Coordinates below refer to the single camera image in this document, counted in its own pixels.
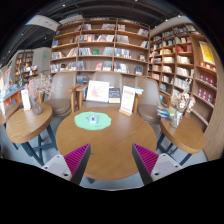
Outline brown padded wooden armchair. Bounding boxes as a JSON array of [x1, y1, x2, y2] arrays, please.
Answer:
[[75, 70, 139, 111], [44, 71, 82, 118], [133, 76, 168, 124]]

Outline dark cover book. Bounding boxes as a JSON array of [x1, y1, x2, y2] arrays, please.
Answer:
[[108, 87, 122, 104]]

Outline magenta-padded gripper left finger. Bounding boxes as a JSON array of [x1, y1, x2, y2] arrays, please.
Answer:
[[41, 143, 92, 186]]

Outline stack of colourful books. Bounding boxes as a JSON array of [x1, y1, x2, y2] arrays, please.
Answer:
[[156, 105, 175, 120]]

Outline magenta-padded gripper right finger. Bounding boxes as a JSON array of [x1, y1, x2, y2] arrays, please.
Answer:
[[131, 143, 184, 186]]

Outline white framed red-print picture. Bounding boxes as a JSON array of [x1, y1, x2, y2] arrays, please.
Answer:
[[85, 79, 111, 103]]

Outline wide wooden bookshelf unit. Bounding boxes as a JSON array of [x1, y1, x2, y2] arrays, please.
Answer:
[[49, 18, 151, 84]]

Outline transparent computer mouse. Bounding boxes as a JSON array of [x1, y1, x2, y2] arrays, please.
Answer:
[[87, 114, 100, 125]]

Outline white hanging ceiling sign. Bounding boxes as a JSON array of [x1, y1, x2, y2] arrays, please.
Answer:
[[25, 14, 61, 33]]

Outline green wavy-edged mouse pad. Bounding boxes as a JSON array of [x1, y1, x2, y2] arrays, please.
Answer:
[[73, 111, 113, 131]]

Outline round wooden side table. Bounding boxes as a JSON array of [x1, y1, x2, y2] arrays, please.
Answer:
[[155, 115, 207, 167], [0, 101, 22, 149], [5, 102, 58, 167]]

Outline small distant wooden bookshelf unit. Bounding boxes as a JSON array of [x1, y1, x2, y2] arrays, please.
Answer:
[[13, 49, 38, 84]]

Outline tall curved wooden bookshelf unit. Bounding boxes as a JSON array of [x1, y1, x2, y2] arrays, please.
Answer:
[[148, 23, 219, 128]]

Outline white table sign wooden base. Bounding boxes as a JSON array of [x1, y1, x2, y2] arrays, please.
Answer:
[[20, 88, 32, 112], [118, 85, 137, 117]]

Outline glass vase pink dried flowers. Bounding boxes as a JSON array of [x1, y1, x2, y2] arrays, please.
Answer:
[[27, 73, 54, 117]]

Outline glass vase white dried flowers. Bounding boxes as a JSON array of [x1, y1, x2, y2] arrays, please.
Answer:
[[169, 78, 196, 129]]

